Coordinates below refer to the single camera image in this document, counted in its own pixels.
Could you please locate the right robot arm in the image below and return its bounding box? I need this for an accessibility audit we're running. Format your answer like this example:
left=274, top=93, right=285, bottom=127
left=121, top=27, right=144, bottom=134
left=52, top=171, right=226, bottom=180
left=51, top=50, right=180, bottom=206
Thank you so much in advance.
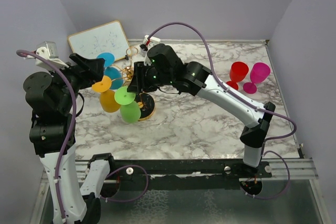
left=127, top=44, right=275, bottom=177

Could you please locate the small whiteboard gold frame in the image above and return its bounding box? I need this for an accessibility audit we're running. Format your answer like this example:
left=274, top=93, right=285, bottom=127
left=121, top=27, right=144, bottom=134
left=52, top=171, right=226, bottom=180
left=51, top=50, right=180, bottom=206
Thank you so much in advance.
left=68, top=20, right=129, bottom=61

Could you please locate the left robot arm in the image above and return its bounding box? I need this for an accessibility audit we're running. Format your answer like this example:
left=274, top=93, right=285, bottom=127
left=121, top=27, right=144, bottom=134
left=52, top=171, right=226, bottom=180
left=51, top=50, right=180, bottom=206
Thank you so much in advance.
left=17, top=50, right=104, bottom=223

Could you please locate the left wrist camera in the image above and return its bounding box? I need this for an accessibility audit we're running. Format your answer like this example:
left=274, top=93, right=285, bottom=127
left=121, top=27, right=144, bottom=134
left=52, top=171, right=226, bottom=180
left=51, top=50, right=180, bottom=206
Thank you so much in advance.
left=36, top=41, right=68, bottom=69

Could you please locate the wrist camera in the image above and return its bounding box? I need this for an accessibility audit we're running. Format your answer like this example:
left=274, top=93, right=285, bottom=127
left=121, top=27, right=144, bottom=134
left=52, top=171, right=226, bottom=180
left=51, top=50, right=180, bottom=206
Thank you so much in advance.
left=139, top=35, right=151, bottom=56
left=36, top=41, right=68, bottom=69

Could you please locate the orange wine glass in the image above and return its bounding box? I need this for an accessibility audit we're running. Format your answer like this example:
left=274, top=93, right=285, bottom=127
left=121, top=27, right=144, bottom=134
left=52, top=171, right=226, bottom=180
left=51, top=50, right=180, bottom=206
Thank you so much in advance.
left=91, top=76, right=121, bottom=113

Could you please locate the white eraser box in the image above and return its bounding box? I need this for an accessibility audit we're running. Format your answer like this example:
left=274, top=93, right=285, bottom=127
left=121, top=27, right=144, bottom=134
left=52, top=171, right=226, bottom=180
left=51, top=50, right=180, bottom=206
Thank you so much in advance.
left=143, top=35, right=161, bottom=45

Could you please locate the pink wine glass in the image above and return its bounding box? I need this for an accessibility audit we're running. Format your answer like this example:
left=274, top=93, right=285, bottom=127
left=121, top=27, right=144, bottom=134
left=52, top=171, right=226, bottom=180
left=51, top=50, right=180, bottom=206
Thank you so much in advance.
left=243, top=62, right=271, bottom=94

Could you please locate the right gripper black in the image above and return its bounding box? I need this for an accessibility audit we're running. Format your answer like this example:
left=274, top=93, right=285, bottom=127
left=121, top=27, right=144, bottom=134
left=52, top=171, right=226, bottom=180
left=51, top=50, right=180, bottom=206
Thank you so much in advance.
left=127, top=62, right=173, bottom=95

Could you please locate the red wine glass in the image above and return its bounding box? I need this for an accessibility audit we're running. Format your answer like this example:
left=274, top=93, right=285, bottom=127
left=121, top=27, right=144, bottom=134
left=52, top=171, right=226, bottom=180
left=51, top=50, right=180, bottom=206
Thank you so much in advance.
left=226, top=61, right=249, bottom=90

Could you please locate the gold wire glass rack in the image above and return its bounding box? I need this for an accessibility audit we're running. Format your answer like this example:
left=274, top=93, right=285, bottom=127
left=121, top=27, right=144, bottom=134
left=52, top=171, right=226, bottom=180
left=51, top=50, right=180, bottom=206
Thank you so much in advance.
left=112, top=46, right=155, bottom=124

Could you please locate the green wine glass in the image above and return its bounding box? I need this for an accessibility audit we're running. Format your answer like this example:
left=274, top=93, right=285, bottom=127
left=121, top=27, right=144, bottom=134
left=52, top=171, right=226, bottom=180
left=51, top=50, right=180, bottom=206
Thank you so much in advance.
left=114, top=86, right=141, bottom=124

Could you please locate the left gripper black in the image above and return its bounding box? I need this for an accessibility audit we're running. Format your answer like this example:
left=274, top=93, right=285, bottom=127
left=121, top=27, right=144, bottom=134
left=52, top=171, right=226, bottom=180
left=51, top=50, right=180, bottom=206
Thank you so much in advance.
left=47, top=51, right=104, bottom=112

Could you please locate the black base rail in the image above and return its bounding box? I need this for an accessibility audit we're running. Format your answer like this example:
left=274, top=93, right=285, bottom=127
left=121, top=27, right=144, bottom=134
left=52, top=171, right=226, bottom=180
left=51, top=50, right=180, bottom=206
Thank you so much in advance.
left=106, top=159, right=271, bottom=191

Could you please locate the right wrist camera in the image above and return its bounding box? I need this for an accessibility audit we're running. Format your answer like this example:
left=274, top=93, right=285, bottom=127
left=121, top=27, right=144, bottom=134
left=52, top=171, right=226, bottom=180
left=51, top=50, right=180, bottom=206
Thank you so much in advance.
left=139, top=35, right=151, bottom=56

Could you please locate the blue wine glass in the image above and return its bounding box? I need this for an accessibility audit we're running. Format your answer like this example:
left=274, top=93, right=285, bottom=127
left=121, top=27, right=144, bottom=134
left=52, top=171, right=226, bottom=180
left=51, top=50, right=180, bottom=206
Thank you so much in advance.
left=97, top=52, right=123, bottom=90

